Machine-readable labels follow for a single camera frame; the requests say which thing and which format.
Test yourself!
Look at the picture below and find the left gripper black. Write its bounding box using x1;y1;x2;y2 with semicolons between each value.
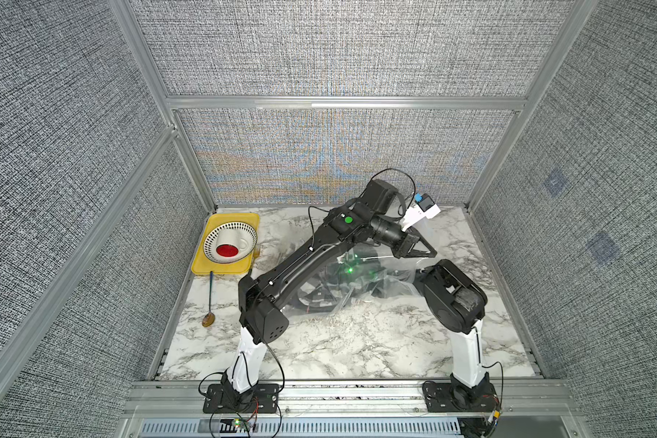
368;219;437;262

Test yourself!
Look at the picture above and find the clear plastic vacuum bag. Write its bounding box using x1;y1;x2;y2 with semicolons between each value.
262;218;445;324

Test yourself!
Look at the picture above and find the black shirt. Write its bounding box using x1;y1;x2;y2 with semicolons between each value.
284;251;423;313

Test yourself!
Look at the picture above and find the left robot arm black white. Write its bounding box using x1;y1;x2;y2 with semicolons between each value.
222;179;441;396

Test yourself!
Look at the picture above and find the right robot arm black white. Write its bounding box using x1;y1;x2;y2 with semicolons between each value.
414;259;494;409

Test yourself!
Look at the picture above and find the white patterned bowl red inside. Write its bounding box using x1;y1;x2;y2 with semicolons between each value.
203;222;257;264

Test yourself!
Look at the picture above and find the yellow plastic tray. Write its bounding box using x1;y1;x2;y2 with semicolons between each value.
191;213;260;276

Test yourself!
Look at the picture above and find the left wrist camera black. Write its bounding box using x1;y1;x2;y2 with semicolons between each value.
399;193;441;232

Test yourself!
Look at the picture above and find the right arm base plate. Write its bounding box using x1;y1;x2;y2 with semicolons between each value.
422;380;500;412

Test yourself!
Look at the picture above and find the white slotted cable duct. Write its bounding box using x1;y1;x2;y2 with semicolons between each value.
138;417;464;437

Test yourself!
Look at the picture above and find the front aluminium rail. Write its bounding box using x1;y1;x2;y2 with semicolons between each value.
120;378;581;419

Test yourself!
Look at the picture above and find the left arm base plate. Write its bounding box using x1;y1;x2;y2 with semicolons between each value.
203;383;281;414

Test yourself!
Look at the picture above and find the aluminium frame of enclosure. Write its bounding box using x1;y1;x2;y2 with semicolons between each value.
0;0;657;384

